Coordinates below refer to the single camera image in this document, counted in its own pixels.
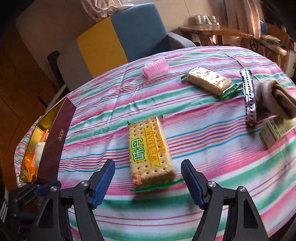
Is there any grey yellow blue armchair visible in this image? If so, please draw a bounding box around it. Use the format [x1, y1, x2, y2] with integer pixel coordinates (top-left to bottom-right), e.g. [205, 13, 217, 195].
[54, 3, 197, 90]

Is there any gold metal tin container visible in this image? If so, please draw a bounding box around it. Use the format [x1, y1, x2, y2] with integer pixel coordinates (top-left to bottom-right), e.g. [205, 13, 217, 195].
[17, 97, 77, 186]

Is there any green white box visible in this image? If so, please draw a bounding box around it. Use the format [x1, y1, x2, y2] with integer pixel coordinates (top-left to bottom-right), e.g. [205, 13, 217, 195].
[259, 116, 296, 150]

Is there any wooden side table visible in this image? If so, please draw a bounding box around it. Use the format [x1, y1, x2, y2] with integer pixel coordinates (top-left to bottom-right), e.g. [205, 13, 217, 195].
[179, 25, 288, 56]

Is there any white sock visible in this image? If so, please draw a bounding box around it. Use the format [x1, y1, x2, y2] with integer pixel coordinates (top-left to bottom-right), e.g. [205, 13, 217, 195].
[35, 142, 47, 167]

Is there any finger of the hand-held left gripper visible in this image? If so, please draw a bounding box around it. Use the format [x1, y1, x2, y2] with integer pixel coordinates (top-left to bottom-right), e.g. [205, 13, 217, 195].
[13, 183, 40, 205]
[35, 182, 62, 196]

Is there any beige curtain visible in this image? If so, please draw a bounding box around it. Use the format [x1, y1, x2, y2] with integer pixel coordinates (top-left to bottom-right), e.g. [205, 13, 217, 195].
[225, 0, 264, 39]
[89, 0, 126, 18]

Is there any striped tablecloth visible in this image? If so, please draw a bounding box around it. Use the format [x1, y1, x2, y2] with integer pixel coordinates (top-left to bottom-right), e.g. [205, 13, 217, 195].
[14, 45, 296, 241]

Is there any beige rolled sock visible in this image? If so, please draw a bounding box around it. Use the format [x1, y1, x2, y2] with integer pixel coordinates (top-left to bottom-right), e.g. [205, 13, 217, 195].
[258, 81, 296, 120]

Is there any black white comb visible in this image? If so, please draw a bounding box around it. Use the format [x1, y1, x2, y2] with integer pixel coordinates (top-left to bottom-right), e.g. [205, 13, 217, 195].
[239, 69, 258, 128]

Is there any brown orange snack bag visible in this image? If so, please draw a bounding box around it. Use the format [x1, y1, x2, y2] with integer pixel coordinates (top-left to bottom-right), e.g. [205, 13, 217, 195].
[22, 151, 38, 182]

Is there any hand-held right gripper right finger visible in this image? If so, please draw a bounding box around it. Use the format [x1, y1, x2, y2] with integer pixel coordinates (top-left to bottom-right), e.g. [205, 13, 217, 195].
[181, 159, 270, 241]

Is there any black chair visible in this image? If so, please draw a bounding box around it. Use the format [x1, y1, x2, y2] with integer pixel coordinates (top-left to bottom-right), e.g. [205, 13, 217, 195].
[47, 50, 67, 93]

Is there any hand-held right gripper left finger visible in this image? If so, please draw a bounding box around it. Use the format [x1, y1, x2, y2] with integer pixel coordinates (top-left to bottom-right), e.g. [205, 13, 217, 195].
[30, 159, 116, 241]

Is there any green trim cracker packet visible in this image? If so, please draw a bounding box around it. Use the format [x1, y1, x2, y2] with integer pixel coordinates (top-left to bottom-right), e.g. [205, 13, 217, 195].
[181, 66, 240, 100]

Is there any yellow label cracker packet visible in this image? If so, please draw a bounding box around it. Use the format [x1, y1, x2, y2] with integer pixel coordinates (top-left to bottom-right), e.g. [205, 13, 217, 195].
[127, 116, 184, 193]

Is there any green patterned cloth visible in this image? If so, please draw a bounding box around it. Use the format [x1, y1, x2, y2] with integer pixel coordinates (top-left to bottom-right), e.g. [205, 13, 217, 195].
[262, 35, 284, 45]

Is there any wooden wardrobe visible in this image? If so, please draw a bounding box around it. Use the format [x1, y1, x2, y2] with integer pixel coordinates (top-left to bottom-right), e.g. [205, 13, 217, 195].
[0, 23, 58, 163]

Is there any tray of glass cups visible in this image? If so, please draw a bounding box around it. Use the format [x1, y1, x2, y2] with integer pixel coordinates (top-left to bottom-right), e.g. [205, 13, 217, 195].
[188, 14, 220, 26]

